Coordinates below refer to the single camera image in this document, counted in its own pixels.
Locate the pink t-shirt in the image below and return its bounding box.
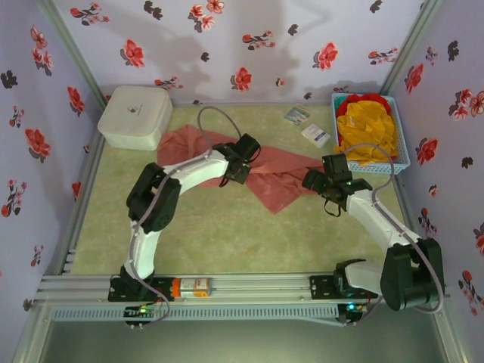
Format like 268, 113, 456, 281
157, 124, 326, 216

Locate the small white cardboard box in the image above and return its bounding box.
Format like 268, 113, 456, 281
300, 123, 330, 148

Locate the yellow t-shirt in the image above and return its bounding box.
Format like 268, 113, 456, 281
335, 100, 400, 166

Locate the teal and white card packet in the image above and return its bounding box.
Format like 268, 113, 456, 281
284, 104, 313, 126

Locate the blue plastic basket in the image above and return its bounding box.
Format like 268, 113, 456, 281
330, 92, 412, 175

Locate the white lidded storage box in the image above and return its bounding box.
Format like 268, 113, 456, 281
97, 85, 175, 151

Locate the orange and white cylinder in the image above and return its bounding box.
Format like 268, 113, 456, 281
170, 277, 212, 302

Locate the grey right arm cable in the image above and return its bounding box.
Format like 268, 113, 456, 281
332, 142, 446, 328

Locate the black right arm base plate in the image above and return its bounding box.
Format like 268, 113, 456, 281
309, 275, 379, 302

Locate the long aluminium mounting rail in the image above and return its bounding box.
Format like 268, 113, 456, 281
36, 270, 451, 306

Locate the aluminium corner post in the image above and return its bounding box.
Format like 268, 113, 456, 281
36, 0, 109, 110
380, 0, 445, 98

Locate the grey slotted cable duct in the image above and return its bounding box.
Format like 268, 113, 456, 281
51, 304, 340, 322

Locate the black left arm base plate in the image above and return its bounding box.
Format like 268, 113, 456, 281
107, 275, 175, 303

